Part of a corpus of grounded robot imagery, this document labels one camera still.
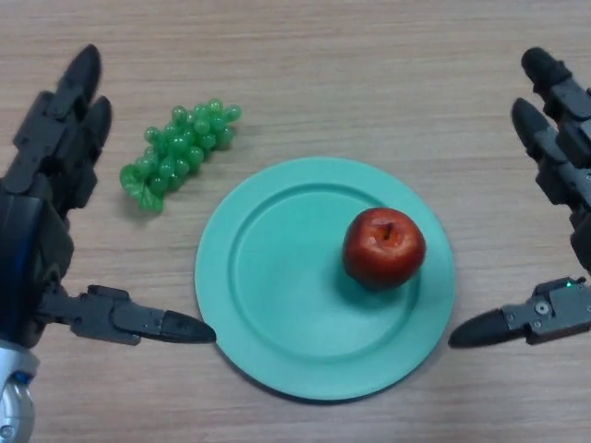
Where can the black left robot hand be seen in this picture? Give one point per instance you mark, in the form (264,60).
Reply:
(32,231)

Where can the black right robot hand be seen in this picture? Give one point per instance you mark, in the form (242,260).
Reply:
(570,171)

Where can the red apple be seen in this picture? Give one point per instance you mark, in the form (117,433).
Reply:
(383,251)

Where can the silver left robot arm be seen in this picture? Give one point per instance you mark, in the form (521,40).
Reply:
(16,401)

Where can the green round plate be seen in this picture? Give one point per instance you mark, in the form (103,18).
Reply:
(286,286)

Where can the green grape bunch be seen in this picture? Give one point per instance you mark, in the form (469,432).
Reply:
(180,152)

